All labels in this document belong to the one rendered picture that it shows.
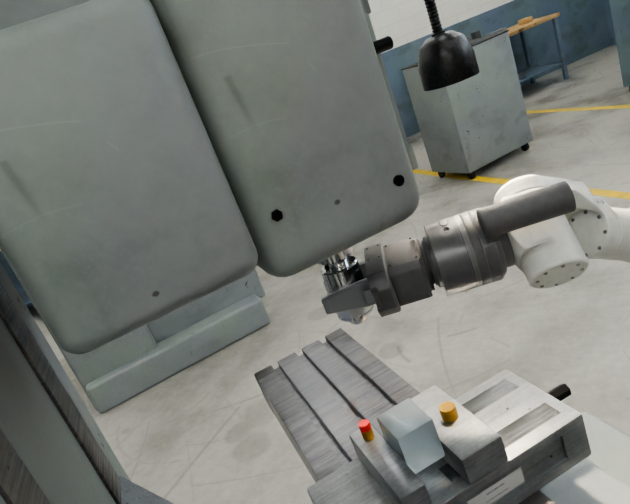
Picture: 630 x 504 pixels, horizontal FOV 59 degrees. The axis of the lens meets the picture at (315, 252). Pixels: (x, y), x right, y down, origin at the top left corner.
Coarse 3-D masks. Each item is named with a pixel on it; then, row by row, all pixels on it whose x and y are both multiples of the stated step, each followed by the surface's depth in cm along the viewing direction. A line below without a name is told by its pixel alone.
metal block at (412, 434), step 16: (384, 416) 72; (400, 416) 71; (416, 416) 70; (384, 432) 72; (400, 432) 68; (416, 432) 68; (432, 432) 69; (400, 448) 68; (416, 448) 68; (432, 448) 69; (416, 464) 69
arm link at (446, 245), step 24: (456, 216) 64; (408, 240) 68; (432, 240) 62; (456, 240) 61; (384, 264) 63; (408, 264) 62; (432, 264) 63; (456, 264) 61; (384, 288) 61; (408, 288) 62; (432, 288) 64; (456, 288) 63; (384, 312) 62
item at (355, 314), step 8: (360, 272) 66; (336, 280) 65; (344, 280) 65; (352, 280) 65; (328, 288) 66; (336, 288) 65; (344, 312) 66; (352, 312) 66; (360, 312) 66; (368, 312) 67; (344, 320) 67; (352, 320) 66
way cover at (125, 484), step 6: (120, 480) 78; (126, 480) 79; (126, 486) 77; (132, 486) 78; (138, 486) 80; (126, 492) 76; (132, 492) 77; (138, 492) 78; (150, 492) 80; (126, 498) 75; (132, 498) 76; (138, 498) 77; (144, 498) 78; (150, 498) 79; (156, 498) 80; (162, 498) 81
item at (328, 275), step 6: (348, 258) 67; (354, 258) 66; (348, 264) 65; (354, 264) 65; (324, 270) 66; (330, 270) 65; (336, 270) 65; (342, 270) 64; (348, 270) 64; (354, 270) 65; (324, 276) 66; (330, 276) 65; (336, 276) 64; (342, 276) 64
